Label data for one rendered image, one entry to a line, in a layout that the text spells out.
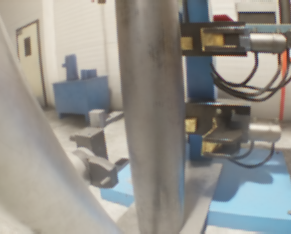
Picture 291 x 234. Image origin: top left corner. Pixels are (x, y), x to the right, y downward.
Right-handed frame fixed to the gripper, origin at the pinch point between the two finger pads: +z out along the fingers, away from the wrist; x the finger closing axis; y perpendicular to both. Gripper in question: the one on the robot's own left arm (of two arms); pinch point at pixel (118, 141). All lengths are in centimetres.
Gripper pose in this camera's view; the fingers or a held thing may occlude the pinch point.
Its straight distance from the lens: 56.6
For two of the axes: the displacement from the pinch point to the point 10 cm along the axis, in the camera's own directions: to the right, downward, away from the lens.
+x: 0.8, 9.6, 2.8
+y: -8.9, -0.6, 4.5
